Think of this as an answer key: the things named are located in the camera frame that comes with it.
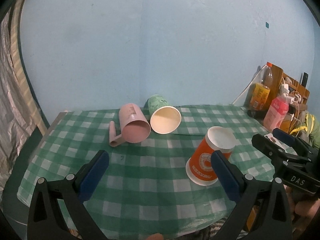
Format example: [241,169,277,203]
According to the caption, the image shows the orange paper cup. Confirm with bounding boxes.
[185,126,236,186]

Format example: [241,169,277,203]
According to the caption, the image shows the green patterned paper cup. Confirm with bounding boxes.
[148,94,182,134]

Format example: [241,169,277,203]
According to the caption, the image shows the right hand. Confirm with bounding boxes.
[285,186,319,238]

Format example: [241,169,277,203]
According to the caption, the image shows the yellow green cloth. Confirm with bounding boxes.
[290,111,320,150]

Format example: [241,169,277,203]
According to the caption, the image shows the pink drink bottle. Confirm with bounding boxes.
[263,94,289,132]

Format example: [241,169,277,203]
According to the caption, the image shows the wooden organizer box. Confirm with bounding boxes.
[266,62,310,132]

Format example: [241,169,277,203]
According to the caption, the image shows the orange juice bottle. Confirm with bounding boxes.
[249,62,273,111]

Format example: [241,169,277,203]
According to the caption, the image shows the green checkered tablecloth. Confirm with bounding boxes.
[17,105,274,239]

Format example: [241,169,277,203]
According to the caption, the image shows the grey striped curtain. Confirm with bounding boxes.
[1,0,47,193]

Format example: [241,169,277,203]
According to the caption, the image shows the pink plastic mug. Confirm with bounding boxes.
[109,103,151,147]

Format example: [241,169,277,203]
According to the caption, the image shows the white cable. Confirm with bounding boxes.
[231,64,267,106]

